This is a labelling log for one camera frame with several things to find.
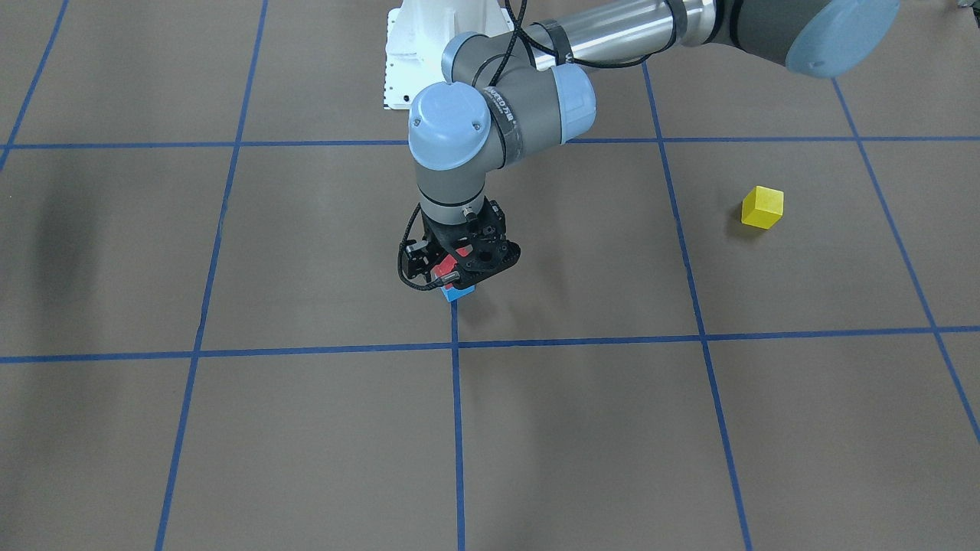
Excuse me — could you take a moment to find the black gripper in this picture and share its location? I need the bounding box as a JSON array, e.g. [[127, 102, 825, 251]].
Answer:
[[403, 206, 479, 286]]

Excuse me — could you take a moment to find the red cube block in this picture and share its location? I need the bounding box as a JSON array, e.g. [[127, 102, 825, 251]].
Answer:
[[432, 246, 472, 293]]

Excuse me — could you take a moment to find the blue cube block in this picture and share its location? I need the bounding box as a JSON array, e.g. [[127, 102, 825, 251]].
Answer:
[[440, 285, 476, 303]]

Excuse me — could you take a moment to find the yellow cube block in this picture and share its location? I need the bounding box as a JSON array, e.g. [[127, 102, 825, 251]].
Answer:
[[740, 186, 785, 230]]

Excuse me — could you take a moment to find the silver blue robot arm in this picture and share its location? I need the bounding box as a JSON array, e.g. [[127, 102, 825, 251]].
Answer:
[[396, 1, 900, 292]]

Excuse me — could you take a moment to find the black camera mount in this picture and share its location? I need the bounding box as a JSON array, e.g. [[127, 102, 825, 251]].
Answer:
[[452, 200, 521, 289]]

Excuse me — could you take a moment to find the white camera mast with base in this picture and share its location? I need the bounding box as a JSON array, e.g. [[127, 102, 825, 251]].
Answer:
[[382, 1, 514, 109]]

